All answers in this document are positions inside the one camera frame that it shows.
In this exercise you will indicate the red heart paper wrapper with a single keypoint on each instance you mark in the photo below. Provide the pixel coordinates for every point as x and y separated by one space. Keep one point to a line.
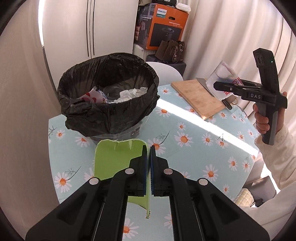
94 96

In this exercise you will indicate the brown leather handbag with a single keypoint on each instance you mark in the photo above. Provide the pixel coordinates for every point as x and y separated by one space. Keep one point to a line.
171 51

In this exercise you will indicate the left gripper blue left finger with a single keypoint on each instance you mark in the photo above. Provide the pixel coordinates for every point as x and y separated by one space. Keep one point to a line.
95 211

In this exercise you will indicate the white crumpled tissue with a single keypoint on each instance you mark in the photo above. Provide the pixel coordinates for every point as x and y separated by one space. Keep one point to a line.
127 95

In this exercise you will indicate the black suitcase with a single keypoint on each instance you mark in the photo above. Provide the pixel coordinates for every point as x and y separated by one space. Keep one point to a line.
179 66

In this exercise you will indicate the black trash bag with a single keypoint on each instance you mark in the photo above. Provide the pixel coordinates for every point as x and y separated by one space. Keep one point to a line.
111 74

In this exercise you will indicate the clear plastic trash bin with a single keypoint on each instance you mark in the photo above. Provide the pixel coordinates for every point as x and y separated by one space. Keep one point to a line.
132 132

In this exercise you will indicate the person's right hand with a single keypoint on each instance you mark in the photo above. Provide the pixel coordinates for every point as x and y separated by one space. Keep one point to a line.
262 122

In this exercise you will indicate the black camera bag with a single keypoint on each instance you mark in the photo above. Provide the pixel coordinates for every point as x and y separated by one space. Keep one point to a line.
165 2

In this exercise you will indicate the orange Philips appliance box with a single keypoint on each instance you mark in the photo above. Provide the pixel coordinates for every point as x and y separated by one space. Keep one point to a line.
156 23

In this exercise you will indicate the white sleeve forearm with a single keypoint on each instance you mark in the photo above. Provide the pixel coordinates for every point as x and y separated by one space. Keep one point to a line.
280 160

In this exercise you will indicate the white refrigerator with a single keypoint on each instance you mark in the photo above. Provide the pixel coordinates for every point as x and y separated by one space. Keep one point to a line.
76 31

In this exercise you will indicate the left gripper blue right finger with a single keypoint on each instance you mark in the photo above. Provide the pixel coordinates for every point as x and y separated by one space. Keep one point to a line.
199 210

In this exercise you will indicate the white radiator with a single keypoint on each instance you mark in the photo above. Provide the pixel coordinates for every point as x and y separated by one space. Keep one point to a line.
140 52

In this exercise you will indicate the wooden cutting board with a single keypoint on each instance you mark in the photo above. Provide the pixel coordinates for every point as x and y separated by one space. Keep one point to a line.
198 98

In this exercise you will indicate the white quilted bag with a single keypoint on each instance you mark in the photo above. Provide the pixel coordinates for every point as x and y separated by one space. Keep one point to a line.
244 198

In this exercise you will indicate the white pouch on box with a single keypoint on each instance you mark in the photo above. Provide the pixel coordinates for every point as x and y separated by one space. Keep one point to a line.
183 7

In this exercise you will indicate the white round chair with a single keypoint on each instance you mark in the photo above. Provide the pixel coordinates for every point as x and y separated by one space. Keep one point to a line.
166 73

